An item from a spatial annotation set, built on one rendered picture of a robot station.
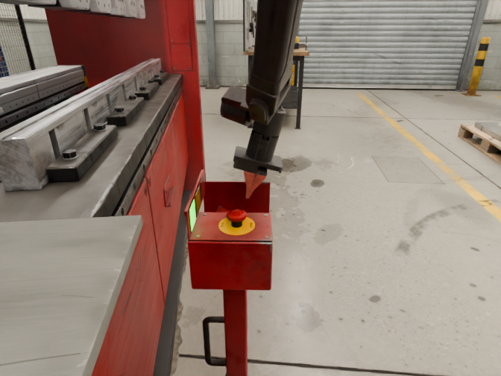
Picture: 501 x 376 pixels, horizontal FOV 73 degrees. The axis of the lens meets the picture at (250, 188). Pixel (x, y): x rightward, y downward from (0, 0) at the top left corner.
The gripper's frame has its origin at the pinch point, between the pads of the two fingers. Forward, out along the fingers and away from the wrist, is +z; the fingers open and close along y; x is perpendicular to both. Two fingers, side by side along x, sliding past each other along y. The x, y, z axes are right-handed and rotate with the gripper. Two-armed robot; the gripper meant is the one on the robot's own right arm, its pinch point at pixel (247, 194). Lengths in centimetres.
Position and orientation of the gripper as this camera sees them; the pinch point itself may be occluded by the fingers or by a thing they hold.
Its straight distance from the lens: 74.6
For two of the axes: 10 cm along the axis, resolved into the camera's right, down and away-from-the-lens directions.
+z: -2.5, 8.7, 4.2
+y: -9.7, -2.4, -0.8
